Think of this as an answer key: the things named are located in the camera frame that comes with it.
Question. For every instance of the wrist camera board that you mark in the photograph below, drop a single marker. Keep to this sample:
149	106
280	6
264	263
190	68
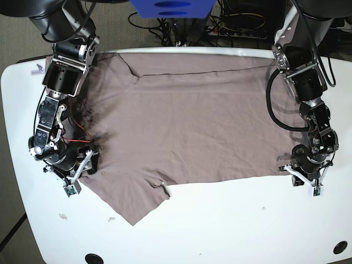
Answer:
317	190
72	189

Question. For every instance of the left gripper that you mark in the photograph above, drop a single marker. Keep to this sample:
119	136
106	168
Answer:
306	172

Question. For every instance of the black table grommet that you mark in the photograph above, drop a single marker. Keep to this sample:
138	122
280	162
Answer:
93	259
340	247

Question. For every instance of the small white sticker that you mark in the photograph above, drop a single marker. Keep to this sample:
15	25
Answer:
39	69

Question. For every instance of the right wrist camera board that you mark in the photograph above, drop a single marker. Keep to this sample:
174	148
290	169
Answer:
72	189

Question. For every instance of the black table grommet right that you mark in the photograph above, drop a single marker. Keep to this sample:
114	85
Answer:
340	247

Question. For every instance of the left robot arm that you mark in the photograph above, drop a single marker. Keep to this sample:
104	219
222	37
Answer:
296	51

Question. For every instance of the mauve T-shirt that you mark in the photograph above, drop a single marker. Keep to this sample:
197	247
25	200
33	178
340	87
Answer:
165	119

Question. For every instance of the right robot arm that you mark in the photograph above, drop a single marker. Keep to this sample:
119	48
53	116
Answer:
68	27

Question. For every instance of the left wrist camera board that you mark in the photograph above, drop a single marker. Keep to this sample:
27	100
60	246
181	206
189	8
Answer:
317	190

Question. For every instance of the blue plastic mount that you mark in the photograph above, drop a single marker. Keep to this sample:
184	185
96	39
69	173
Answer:
173	8

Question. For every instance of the small paper scrap left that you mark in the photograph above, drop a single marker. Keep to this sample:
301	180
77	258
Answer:
63	216

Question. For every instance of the black table grommet left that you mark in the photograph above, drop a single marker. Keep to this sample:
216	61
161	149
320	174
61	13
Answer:
93	259

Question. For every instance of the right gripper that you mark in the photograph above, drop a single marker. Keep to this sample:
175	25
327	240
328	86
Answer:
69	168

